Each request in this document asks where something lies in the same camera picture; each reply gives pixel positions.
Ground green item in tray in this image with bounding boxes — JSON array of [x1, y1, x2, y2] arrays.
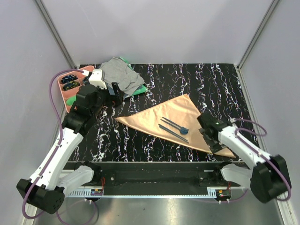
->
[[66, 95, 76, 106]]

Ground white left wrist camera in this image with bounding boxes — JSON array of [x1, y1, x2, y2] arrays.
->
[[88, 69, 107, 90]]

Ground dark patterned socks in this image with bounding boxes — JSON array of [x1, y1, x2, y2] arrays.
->
[[60, 75, 80, 91]]

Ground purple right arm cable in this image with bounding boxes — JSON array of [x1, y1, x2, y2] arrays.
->
[[194, 118, 293, 204]]

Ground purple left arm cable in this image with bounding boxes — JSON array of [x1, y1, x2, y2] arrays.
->
[[21, 69, 90, 219]]

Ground right aluminium frame post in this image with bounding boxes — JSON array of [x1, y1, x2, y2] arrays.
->
[[237, 0, 281, 69]]

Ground aluminium frame post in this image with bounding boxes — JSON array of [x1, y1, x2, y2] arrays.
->
[[237, 0, 281, 69], [33, 0, 77, 68]]

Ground black marbled table mat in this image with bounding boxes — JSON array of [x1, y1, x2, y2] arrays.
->
[[69, 63, 253, 162]]

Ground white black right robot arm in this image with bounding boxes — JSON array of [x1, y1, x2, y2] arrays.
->
[[197, 113, 292, 203]]

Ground peach satin napkin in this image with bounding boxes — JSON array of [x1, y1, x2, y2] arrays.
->
[[115, 93, 236, 158]]

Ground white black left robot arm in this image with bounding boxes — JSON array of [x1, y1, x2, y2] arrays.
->
[[16, 82, 124, 214]]

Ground blue grey folded cloth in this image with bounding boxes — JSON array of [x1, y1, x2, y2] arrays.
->
[[98, 81, 143, 98]]

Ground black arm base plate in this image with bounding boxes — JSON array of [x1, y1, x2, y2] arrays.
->
[[77, 162, 237, 194]]

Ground aluminium frame rail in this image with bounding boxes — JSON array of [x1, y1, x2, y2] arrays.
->
[[56, 169, 287, 189]]

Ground left aluminium frame post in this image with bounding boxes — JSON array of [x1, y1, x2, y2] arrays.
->
[[33, 0, 77, 68]]

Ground pink compartment tray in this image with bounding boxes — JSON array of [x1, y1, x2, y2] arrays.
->
[[57, 66, 110, 113]]

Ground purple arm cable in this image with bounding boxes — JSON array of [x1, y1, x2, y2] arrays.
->
[[21, 69, 90, 219], [194, 118, 293, 204]]

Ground blue plastic spoon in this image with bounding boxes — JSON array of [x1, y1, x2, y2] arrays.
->
[[161, 117, 189, 135]]

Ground white slotted cable duct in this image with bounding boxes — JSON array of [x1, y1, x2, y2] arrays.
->
[[67, 188, 231, 199]]

